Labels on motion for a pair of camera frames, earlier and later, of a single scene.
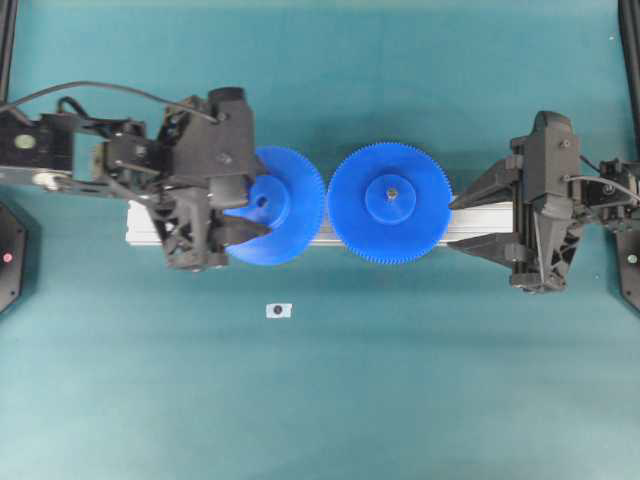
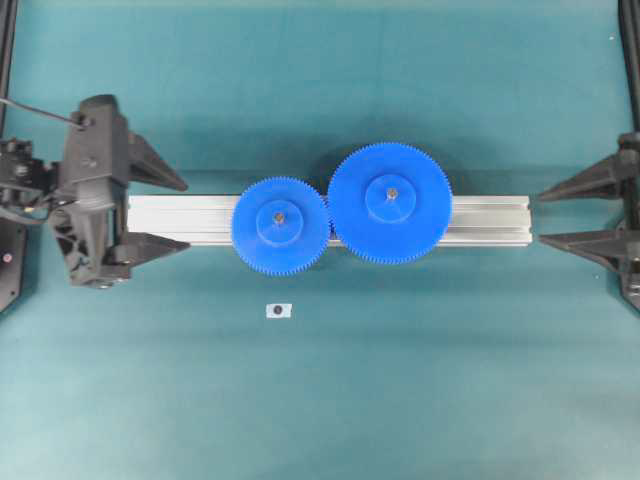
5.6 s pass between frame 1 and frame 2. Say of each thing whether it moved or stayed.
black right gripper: moved
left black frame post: stayed
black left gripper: moved
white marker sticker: stayed
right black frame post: stayed
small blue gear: moved
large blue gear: stayed
